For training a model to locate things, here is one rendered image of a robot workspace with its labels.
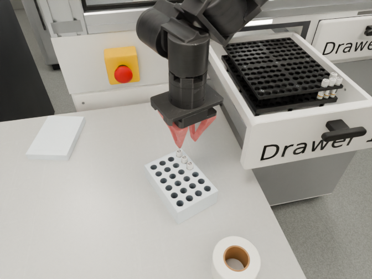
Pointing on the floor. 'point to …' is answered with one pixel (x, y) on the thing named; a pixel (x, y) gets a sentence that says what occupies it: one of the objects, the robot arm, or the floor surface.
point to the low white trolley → (127, 203)
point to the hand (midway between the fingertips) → (186, 139)
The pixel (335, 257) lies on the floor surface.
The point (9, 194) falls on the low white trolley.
